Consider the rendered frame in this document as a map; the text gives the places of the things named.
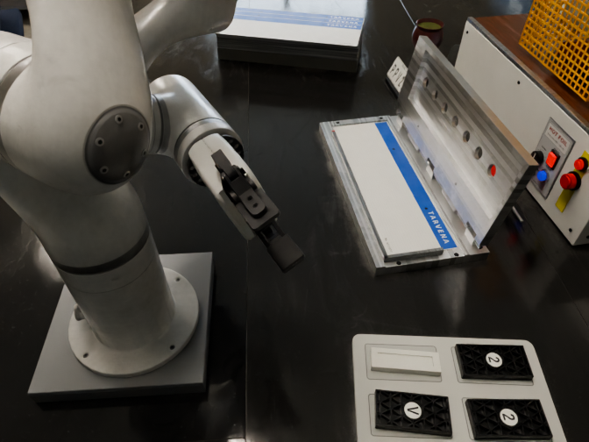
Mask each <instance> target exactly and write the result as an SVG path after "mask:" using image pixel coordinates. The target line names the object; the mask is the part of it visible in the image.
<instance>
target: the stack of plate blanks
mask: <svg viewBox="0 0 589 442"><path fill-rule="evenodd" d="M236 11H251V12H261V13H272V14H282V15H293V16H304V17H313V18H334V19H344V20H355V21H363V22H364V18H359V17H348V16H338V15H327V14H316V13H306V12H296V11H276V10H265V9H254V8H244V7H237V8H236ZM362 36H363V26H362V30H361V33H360V37H359V41H358V46H340V45H331V44H321V43H311V42H302V41H292V40H283V39H264V38H255V37H246V36H236V35H226V34H216V38H217V42H216V43H217V54H218V59H222V60H231V61H248V62H257V63H265V64H274V65H283V66H292V67H301V68H318V69H327V70H336V71H344V72H353V73H356V72H357V67H358V61H359V57H360V53H361V47H362Z"/></svg>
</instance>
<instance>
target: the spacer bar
mask: <svg viewBox="0 0 589 442"><path fill-rule="evenodd" d="M370 361H371V370H372V371H382V372H394V373H404V374H426V375H436V376H440V374H441V366H440V359H439V353H433V352H422V351H410V350H399V349H387V348H376V347H371V351H370Z"/></svg>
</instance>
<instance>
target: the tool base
mask: <svg viewBox="0 0 589 442"><path fill-rule="evenodd" d="M396 114H397V116H391V117H390V116H380V117H382V118H383V119H380V117H372V118H356V119H347V120H339V121H330V122H322V123H319V132H320V134H321V136H322V139H323V143H324V145H325V147H326V150H327V153H328V155H329V157H330V161H331V164H332V166H333V168H334V171H335V173H336V176H337V179H338V182H339V184H340V187H341V189H342V191H343V194H344V198H345V201H346V202H347V205H348V207H349V210H350V213H351V216H352V218H353V221H354V224H355V225H356V228H357V231H358V235H359V237H360V239H361V242H362V244H363V247H364V248H365V253H366V255H367V258H368V260H369V262H370V265H371V267H372V270H373V273H374V276H377V275H383V274H394V273H400V272H406V271H412V270H418V269H424V268H430V267H441V266H447V265H453V264H458V263H465V262H471V261H476V260H486V259H487V257H488V255H489V253H490V252H489V250H488V249H487V247H486V246H479V245H478V243H477V242H476V240H475V236H476V235H477V234H476V233H475V231H474V230H473V229H472V226H471V225H466V224H465V222H464V220H463V219H462V218H461V216H460V215H459V213H458V211H457V214H455V213H454V212H453V210H452V208H451V207H450V205H449V204H448V202H447V200H446V199H445V197H444V195H443V193H442V190H443V186H442V184H441V183H440V181H439V180H438V179H437V177H436V175H435V173H434V172H433V170H434V168H435V167H434V165H433V164H432V162H431V161H426V159H425V157H424V156H423V154H422V152H421V150H419V153H418V152H417V151H416V149H415V147H414V145H413V144H412V142H411V140H410V139H409V137H408V134H409V131H408V129H407V127H406V126H405V125H404V123H403V122H402V118H403V116H402V114H400V112H397V111H396ZM336 122H339V124H337V123H336ZM379 122H387V123H388V124H389V126H390V128H391V130H392V132H393V133H394V136H395V137H396V138H397V140H398V142H399V144H400V145H401V148H402V150H403V151H404V153H405V154H406V156H407V157H408V160H409V162H410V163H411V165H412V167H413V169H414V170H415V172H416V174H417V175H418V177H419V179H420V181H421V182H422V185H423V187H424V188H425V189H426V191H427V193H428V194H429V197H430V199H431V200H432V202H433V204H434V205H435V206H436V209H437V211H438V212H439V214H440V216H441V218H442V219H443V221H444V223H445V224H446V226H447V228H448V230H449V232H450V233H451V236H452V237H453V238H454V240H455V242H456V244H457V245H458V248H456V249H450V250H444V252H443V254H438V255H431V256H426V257H420V258H413V259H407V260H396V261H390V262H384V261H383V259H382V257H381V254H380V250H379V248H378V247H377V244H376V242H375V239H374V237H373V234H372V232H371V229H370V227H369V224H368V223H367V220H366V218H365V214H364V212H363V210H362V208H361V205H360V203H359V200H358V198H357V195H356V193H355V190H354V188H353V186H352V184H351V180H350V178H349V175H348V174H347V171H346V169H345V166H344V163H343V161H342V159H341V156H340V154H339V151H338V150H337V146H336V144H335V141H334V139H333V137H332V135H331V131H334V130H333V128H334V127H338V126H346V125H362V124H370V123H379ZM454 253H458V254H459V256H458V257H457V256H455V255H454ZM397 261H400V262H401V264H400V265H397V264H396V262H397Z"/></svg>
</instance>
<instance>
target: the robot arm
mask: <svg viewBox="0 0 589 442"><path fill-rule="evenodd" d="M25 1H26V4H27V9H28V12H29V18H30V23H31V29H32V39H28V38H26V37H23V36H20V35H17V34H14V33H10V32H3V31H0V197H2V198H3V200H4V201H5V202H6V203H7V204H9V205H10V207H11V208H12V209H13V210H14V211H16V212H17V214H18V215H19V216H20V217H21V218H22V219H23V220H24V221H25V222H26V223H27V224H28V225H29V226H30V228H31V229H32V230H33V231H34V233H35V234H36V235H37V237H38V238H39V241H40V242H41V244H42V246H43V247H44V248H45V250H46V252H47V254H48V256H49V257H50V259H51V261H52V263H53V264H54V266H55V268H56V269H57V271H58V273H59V274H60V277H61V278H62V280H63V281H64V282H65V284H66V286H67V288H68V290H69V292H70V293H71V295H72V297H73V298H74V300H75V302H76V303H77V304H75V306H74V311H73V314H72V317H71V319H70V322H69V327H68V339H69V343H70V345H71V349H72V350H73V352H74V354H75V356H76V358H77V359H78V361H80V362H81V363H82V365H83V366H85V367H86V368H88V369H89V370H91V371H92V372H94V373H97V374H100V375H103V376H109V377H115V378H123V377H132V376H137V375H142V374H146V373H149V372H151V371H153V370H155V369H157V368H159V367H162V366H164V365H165V364H166V363H168V362H169V361H170V360H172V359H173V358H174V357H175V356H176V355H177V354H178V353H180V352H181V351H182V350H183V348H184V347H185V346H186V344H187V343H188V342H189V341H190V339H191V338H192V336H193V334H194V332H195V328H196V326H197V323H198V318H199V303H198V299H197V296H196V292H195V290H194V288H193V287H192V285H191V284H190V283H189V281H188V280H187V279H186V278H185V277H183V276H182V275H181V274H179V273H177V272H175V271H173V270H172V269H168V268H165V267H162V263H161V260H160V256H159V253H158V250H157V247H156V245H155V242H154V239H153V235H152V232H151V229H150V226H149V224H148V221H147V218H146V215H145V211H144V208H143V205H142V203H141V201H140V199H139V196H138V194H137V192H136V190H135V189H134V188H133V187H132V185H131V183H130V182H129V180H130V179H131V178H132V177H133V176H134V175H135V174H136V173H137V172H138V171H139V170H140V169H141V167H142V165H143V163H144V161H145V159H146V157H147V155H148V154H149V153H158V154H164V155H166V156H169V157H171V158H173V159H174V160H175V162H176V163H177V165H178V166H179V168H180V169H181V171H182V172H183V174H184V175H185V176H186V177H187V178H188V179H189V180H190V181H191V182H193V183H196V184H198V185H201V186H203V187H207V188H208V189H209V191H210V192H211V194H212V195H213V196H214V197H215V199H216V200H217V201H218V203H219V204H220V206H221V207H222V209H223V210H224V212H225V213H226V215H227V216H228V217H229V219H230V220H231V221H232V223H233V224H234V225H235V226H236V227H237V228H238V230H239V231H240V233H241V234H242V235H243V236H244V238H245V239H249V240H251V239H252V238H253V237H255V236H256V234H257V235H258V236H259V238H260V240H261V241H262V242H263V244H264V245H265V246H266V251H267V252H268V254H269V255H270V256H271V258H272V259H273V261H274V262H275V263H276V265H277V266H278V267H279V269H280V270H281V272H282V273H284V274H285V273H287V272H288V271H289V270H291V269H292V268H293V267H295V266H296V265H298V264H299V263H300V262H302V261H303V260H305V255H304V253H303V252H302V250H301V249H300V248H299V247H298V245H296V243H295V242H294V241H293V240H292V239H291V237H290V236H289V235H288V234H285V233H284V232H283V230H282V229H281V228H280V227H279V225H278V224H277V223H276V220H277V217H278V216H279V215H280V211H279V209H278V208H277V207H276V205H275V204H274V203H273V202H272V200H271V199H270V198H269V197H268V196H267V195H266V193H265V191H264V190H263V188H262V187H261V185H260V184H259V181H258V180H257V178H256V177H255V175H254V174H253V172H252V171H251V169H249V167H248V166H247V165H246V163H245V162H244V157H245V156H244V148H243V143H242V140H241V138H240V137H239V136H238V135H237V134H236V133H235V131H234V130H233V129H232V128H231V127H230V126H229V124H228V123H227V122H226V121H225V120H224V119H223V118H222V116H221V115H220V114H219V113H218V112H217V111H216V110H215V108H214V107H213V106H212V105H211V104H210V103H209V102H208V100H207V99H206V98H205V97H204V96H203V95H202V94H201V92H200V91H199V90H198V89H197V88H196V87H195V85H194V84H193V83H192V82H191V81H190V80H188V79H187V78H185V77H183V76H180V75H164V76H161V77H160V78H158V79H156V80H154V81H153V82H152V83H151V84H150V85H149V81H148V75H147V70H148V68H149V67H150V66H151V64H152V63H153V61H154V60H155V59H156V58H157V57H158V56H159V55H160V54H161V53H162V52H163V51H164V50H166V49H167V48H168V47H170V46H171V45H173V44H175V43H177V42H180V41H182V40H184V39H190V38H193V37H198V36H202V35H208V34H213V33H217V32H221V31H223V30H225V29H227V28H228V27H229V26H230V24H231V22H232V20H233V18H234V15H235V11H236V8H237V3H238V0H152V1H151V2H150V3H149V4H148V5H147V6H145V7H144V8H143V9H141V10H140V11H138V12H137V13H136V14H134V12H133V8H132V2H131V0H25ZM270 225H273V227H274V228H275V230H276V231H277V232H276V233H274V232H273V230H272V229H271V228H270ZM261 232H262V233H263V234H264V236H265V237H266V239H265V238H264V236H263V235H262V233H261ZM255 233H256V234H255Z"/></svg>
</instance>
